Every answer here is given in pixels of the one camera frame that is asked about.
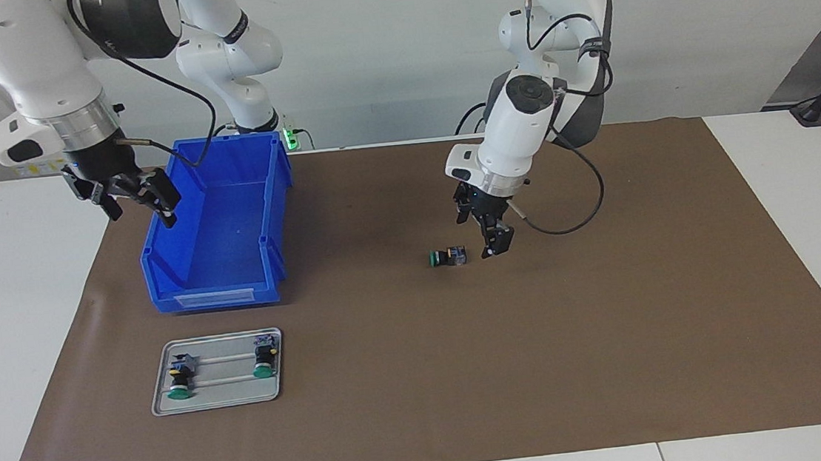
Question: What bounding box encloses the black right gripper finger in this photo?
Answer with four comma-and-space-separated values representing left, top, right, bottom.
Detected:
62, 165, 124, 226
130, 166, 184, 232

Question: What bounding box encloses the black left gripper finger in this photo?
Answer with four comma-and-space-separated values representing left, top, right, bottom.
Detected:
478, 210, 517, 260
454, 195, 481, 226

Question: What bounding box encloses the green push button switch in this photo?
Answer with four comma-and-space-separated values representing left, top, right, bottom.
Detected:
429, 244, 468, 269
164, 351, 203, 401
249, 333, 281, 380

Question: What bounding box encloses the blue plastic storage bin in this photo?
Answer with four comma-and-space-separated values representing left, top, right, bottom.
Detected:
130, 128, 304, 316

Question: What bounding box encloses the brown paper table mat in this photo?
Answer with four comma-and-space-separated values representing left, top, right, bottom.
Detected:
0, 106, 821, 461

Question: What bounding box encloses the silver metal tray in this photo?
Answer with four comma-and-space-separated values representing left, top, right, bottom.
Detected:
145, 326, 289, 417

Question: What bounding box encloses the black left base cable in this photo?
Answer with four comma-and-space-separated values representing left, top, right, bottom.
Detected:
453, 101, 493, 137

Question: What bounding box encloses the black base cable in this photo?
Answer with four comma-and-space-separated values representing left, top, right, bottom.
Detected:
283, 124, 317, 153
453, 101, 493, 137

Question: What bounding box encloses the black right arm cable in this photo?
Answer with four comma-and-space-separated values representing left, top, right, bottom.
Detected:
67, 0, 227, 178

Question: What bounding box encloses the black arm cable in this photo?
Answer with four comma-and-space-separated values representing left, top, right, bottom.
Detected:
67, 0, 227, 178
491, 0, 628, 240

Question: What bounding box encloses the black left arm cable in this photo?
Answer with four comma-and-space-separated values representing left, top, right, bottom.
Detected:
491, 0, 628, 240

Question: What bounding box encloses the black right base cable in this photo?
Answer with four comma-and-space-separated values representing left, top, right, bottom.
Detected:
283, 124, 317, 153

